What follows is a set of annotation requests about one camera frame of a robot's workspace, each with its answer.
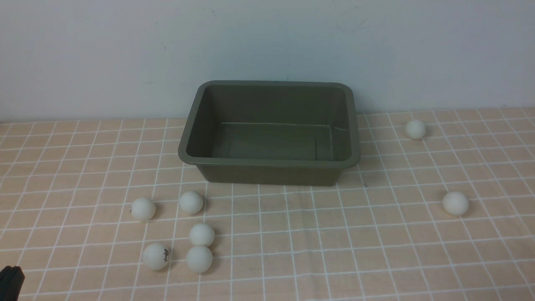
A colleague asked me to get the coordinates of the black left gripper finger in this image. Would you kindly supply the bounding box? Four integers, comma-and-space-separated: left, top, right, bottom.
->
0, 265, 25, 301

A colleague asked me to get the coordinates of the white ping-pong ball with logo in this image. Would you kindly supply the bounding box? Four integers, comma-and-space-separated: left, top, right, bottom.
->
142, 243, 170, 271

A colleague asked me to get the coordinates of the white ping-pong ball bottom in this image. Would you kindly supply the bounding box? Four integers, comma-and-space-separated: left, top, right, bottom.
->
185, 245, 213, 274

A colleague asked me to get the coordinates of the olive green plastic bin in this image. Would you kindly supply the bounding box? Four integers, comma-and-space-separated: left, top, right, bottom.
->
178, 80, 361, 186

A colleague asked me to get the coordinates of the beige grid tablecloth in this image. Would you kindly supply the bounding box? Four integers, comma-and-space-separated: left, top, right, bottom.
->
0, 108, 535, 301

